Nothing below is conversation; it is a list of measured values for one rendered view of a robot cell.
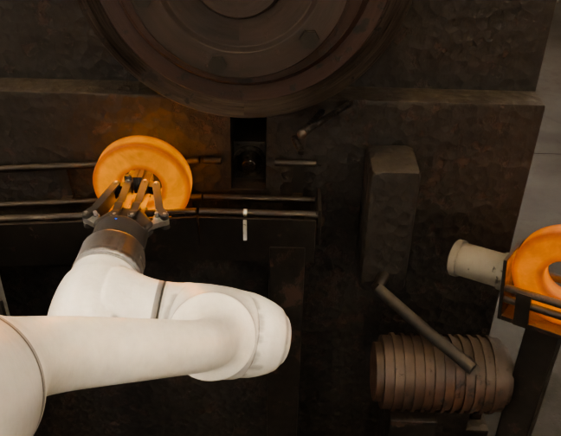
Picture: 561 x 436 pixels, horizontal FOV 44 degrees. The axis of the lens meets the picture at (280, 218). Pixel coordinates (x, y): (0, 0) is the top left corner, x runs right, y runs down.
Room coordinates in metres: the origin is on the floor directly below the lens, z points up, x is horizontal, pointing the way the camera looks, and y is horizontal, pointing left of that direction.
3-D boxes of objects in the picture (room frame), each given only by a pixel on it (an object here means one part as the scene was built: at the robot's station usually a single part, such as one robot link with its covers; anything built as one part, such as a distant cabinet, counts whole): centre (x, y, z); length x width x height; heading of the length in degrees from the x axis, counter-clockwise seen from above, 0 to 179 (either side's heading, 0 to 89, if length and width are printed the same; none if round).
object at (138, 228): (0.82, 0.23, 0.76); 0.09 x 0.08 x 0.07; 0
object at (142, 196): (0.88, 0.21, 0.76); 0.11 x 0.01 x 0.04; 178
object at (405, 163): (0.99, -0.18, 0.68); 0.11 x 0.08 x 0.24; 179
